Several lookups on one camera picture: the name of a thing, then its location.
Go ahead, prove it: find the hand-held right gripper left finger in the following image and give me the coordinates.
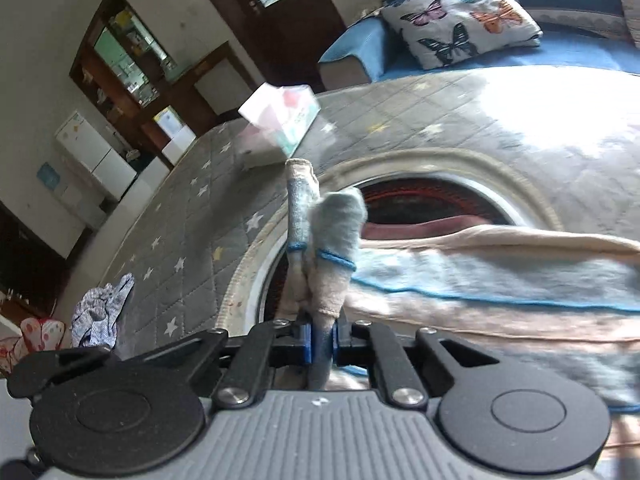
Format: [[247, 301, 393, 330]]
[[7, 319, 314, 409]]

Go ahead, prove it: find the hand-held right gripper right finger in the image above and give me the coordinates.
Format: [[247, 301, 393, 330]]
[[332, 319, 502, 407]]

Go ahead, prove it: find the blue beige striped shirt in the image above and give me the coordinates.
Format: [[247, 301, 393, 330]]
[[284, 157, 640, 461]]

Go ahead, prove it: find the dark red cloth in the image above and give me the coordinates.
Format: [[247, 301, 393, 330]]
[[359, 212, 495, 242]]

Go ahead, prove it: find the round table heater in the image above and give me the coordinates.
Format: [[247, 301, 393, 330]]
[[256, 172, 523, 337]]

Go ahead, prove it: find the blue white patterned cloth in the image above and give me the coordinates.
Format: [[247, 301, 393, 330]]
[[70, 272, 136, 349]]

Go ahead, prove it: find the pink white tissue box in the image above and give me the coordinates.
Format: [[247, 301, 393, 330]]
[[237, 83, 321, 169]]

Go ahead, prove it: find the white box with green label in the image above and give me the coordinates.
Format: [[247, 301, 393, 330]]
[[152, 104, 199, 167]]

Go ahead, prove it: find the red white patterned cushion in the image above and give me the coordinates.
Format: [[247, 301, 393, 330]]
[[0, 316, 67, 377]]

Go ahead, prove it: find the white refrigerator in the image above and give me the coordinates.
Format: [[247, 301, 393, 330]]
[[54, 109, 139, 202]]

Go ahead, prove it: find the dark wooden door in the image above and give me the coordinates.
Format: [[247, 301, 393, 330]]
[[0, 199, 97, 313]]

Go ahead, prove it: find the dark wooden display cabinet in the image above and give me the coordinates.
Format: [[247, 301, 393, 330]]
[[69, 0, 262, 162]]

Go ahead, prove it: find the butterfly print pillow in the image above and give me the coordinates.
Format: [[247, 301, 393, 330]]
[[381, 0, 544, 71]]

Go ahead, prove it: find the blue sofa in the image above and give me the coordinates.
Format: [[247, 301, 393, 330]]
[[317, 0, 640, 87]]

